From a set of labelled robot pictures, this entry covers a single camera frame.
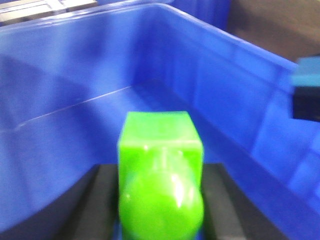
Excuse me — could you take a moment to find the green two-stud toy block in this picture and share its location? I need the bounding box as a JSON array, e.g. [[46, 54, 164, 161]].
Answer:
[[117, 111, 204, 240]]

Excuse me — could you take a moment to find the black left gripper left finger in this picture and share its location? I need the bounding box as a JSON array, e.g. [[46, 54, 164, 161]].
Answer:
[[0, 164, 118, 240]]

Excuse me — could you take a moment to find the large blue plastic bin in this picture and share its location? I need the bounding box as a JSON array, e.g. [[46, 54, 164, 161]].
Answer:
[[0, 3, 320, 240]]

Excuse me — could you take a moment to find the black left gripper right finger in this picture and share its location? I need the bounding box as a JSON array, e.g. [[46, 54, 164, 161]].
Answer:
[[201, 163, 287, 240]]

